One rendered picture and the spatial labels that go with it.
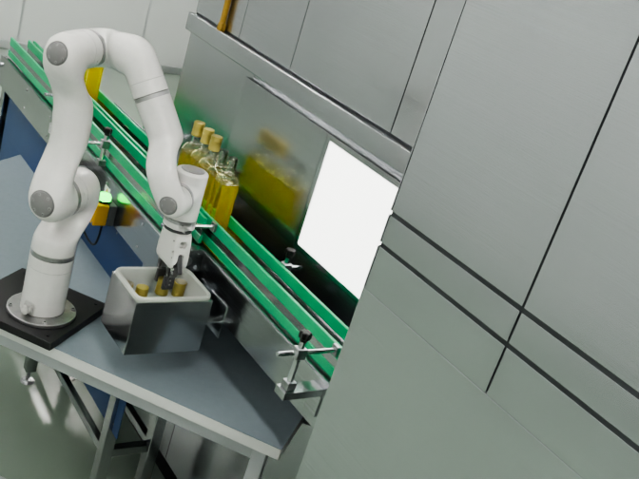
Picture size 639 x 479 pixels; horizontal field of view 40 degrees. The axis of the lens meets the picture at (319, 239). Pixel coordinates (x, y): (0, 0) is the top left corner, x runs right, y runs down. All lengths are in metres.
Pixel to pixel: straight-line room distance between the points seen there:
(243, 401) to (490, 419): 1.12
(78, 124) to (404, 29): 0.86
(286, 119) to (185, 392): 0.81
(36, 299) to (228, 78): 0.94
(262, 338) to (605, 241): 1.16
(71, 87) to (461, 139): 1.12
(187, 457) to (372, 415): 1.50
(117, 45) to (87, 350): 0.84
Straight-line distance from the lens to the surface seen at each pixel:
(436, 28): 2.12
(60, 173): 2.33
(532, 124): 1.39
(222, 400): 2.41
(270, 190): 2.54
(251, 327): 2.29
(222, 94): 2.88
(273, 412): 2.43
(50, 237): 2.43
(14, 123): 3.87
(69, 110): 2.31
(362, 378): 1.67
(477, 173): 1.45
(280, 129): 2.52
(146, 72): 2.20
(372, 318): 1.64
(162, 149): 2.17
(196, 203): 2.22
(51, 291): 2.49
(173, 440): 3.17
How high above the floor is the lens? 2.05
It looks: 21 degrees down
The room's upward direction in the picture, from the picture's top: 18 degrees clockwise
